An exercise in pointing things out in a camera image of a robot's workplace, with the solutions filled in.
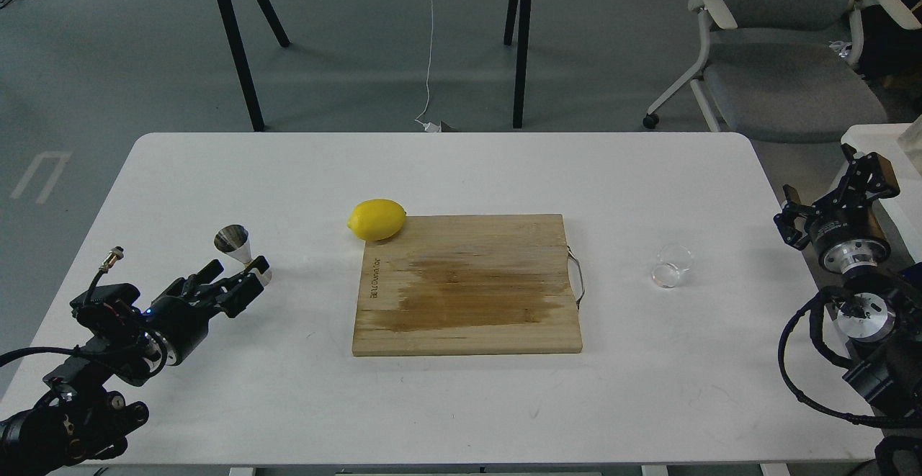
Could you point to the white side table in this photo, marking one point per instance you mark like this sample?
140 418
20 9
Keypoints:
904 209

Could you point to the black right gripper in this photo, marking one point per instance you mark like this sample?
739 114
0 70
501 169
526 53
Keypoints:
848 235

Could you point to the small clear glass cup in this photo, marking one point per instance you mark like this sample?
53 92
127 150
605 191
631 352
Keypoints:
673 262

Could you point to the yellow lemon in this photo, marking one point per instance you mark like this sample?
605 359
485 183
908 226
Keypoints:
376 219

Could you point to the wooden cutting board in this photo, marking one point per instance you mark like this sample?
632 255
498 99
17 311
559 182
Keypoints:
459 285

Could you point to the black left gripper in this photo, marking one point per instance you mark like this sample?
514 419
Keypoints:
179 316

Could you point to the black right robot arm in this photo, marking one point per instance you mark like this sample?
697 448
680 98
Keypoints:
870 324

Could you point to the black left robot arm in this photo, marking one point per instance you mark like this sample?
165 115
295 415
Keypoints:
78 419

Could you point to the grey office chair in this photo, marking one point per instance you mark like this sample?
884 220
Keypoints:
781 92

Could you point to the steel double jigger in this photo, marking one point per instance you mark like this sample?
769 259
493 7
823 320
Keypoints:
234 241

